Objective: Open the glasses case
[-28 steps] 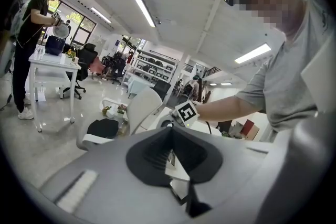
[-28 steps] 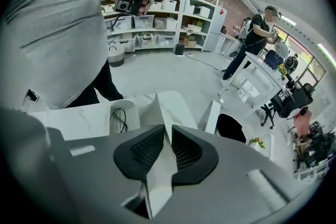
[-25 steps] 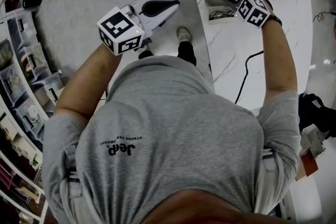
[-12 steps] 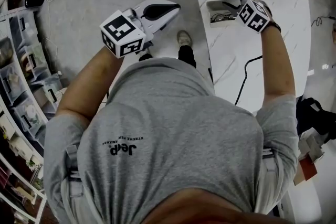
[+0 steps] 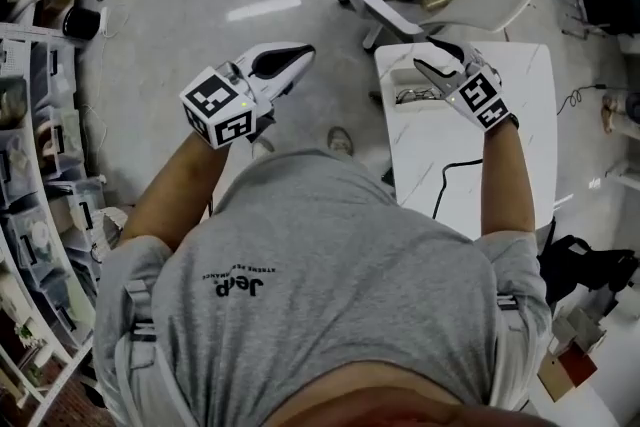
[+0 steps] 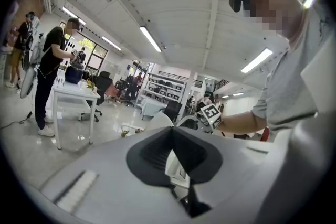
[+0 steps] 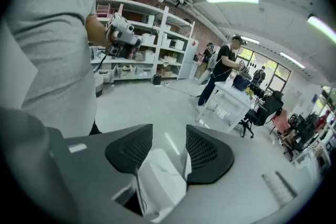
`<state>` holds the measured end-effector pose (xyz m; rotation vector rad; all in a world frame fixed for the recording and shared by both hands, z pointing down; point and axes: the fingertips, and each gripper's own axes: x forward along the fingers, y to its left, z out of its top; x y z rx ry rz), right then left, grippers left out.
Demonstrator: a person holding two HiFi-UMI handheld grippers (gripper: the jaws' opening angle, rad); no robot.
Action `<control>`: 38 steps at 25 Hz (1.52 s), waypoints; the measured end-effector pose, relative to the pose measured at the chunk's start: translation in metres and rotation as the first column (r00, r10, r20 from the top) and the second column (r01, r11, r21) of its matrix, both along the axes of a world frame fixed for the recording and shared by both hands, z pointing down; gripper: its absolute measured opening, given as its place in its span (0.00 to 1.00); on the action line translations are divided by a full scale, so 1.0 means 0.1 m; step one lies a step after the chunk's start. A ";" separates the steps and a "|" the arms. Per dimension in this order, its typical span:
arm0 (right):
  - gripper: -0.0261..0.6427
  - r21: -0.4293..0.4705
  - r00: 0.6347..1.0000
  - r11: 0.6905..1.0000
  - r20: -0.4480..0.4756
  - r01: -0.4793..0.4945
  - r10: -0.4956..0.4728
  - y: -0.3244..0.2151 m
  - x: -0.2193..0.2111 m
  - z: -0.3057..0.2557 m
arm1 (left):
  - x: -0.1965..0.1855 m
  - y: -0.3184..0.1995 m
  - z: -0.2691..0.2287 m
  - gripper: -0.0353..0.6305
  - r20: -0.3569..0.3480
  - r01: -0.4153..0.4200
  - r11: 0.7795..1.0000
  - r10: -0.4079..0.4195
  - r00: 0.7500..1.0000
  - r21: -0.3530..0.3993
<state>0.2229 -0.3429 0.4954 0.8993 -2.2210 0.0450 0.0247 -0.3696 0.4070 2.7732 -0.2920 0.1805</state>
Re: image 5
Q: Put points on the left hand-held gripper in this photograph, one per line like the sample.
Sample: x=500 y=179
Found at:
x=215 y=105

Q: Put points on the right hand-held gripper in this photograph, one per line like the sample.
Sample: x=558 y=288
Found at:
x=480 y=100

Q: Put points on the white rectangular box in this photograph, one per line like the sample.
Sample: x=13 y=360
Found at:
x=406 y=76

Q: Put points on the person's left forearm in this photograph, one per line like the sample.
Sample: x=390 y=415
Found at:
x=170 y=195

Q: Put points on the person's right forearm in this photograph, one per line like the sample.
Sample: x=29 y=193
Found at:
x=505 y=180

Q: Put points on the person's left shoe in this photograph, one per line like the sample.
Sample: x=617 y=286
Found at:
x=262 y=147

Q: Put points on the person's shoe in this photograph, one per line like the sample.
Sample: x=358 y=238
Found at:
x=262 y=147
x=341 y=140

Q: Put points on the white marble table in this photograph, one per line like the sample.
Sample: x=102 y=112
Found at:
x=415 y=150

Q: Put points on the person's right shoe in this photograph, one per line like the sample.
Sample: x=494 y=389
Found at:
x=341 y=140

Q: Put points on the grey printed t-shirt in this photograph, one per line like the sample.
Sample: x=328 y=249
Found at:
x=325 y=225

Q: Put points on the white power strip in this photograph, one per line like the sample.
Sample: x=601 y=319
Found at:
x=104 y=19

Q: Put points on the black round bin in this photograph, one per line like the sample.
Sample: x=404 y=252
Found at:
x=81 y=22

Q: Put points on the white pleated bin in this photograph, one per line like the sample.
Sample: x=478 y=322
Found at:
x=112 y=217

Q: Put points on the black office chair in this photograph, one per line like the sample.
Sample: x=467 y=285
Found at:
x=575 y=260

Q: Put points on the white shelving unit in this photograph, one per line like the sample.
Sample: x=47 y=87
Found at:
x=30 y=34

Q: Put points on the row of clear storage bins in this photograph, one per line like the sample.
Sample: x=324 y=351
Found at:
x=30 y=235

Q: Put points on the brown cardboard box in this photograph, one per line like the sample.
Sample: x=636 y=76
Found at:
x=565 y=365

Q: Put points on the person's face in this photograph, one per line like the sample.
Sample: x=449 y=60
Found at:
x=400 y=402

